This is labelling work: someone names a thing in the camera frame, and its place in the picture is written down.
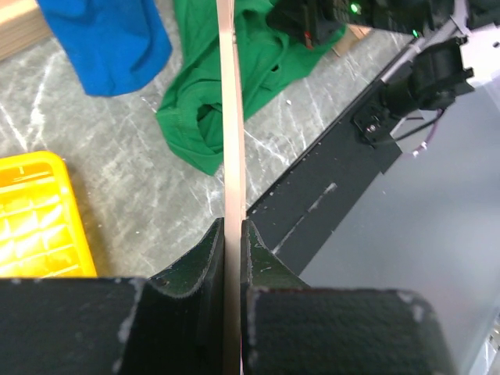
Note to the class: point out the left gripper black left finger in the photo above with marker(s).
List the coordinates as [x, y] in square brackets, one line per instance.
[177, 326]

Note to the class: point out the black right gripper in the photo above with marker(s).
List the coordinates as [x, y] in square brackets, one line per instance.
[313, 23]

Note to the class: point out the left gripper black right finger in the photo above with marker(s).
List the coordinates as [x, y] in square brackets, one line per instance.
[260, 268]

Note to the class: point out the beige wooden hanger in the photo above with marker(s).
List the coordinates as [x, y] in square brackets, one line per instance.
[234, 184]

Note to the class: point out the green tank top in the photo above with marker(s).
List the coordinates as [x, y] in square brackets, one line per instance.
[190, 115]

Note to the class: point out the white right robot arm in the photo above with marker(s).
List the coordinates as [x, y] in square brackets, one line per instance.
[421, 90]

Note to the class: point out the blue tank top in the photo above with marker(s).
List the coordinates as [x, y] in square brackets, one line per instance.
[115, 47]

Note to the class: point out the yellow plastic basket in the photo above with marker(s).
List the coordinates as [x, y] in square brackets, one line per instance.
[42, 234]

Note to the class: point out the wooden clothes rack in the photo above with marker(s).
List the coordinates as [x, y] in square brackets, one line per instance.
[22, 25]

